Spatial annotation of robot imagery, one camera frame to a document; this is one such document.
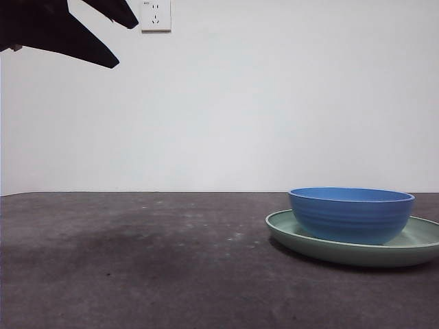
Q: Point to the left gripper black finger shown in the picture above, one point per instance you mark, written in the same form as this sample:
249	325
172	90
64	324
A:
116	12
51	31

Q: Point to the blue ribbed bowl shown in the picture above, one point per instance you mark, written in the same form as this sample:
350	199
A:
350	219

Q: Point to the pale green plate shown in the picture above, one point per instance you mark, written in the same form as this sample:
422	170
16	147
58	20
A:
343	257

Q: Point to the white wall socket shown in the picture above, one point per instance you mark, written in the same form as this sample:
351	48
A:
156	17

